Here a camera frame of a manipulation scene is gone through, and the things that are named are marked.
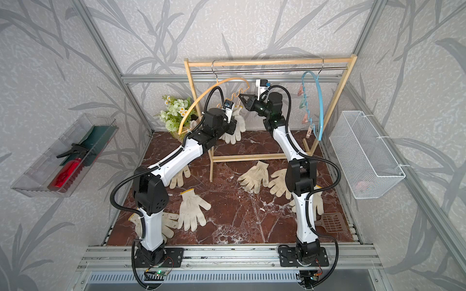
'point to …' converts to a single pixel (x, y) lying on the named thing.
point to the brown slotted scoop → (332, 222)
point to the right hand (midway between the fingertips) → (240, 94)
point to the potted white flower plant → (175, 113)
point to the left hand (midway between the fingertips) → (233, 116)
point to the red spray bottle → (65, 179)
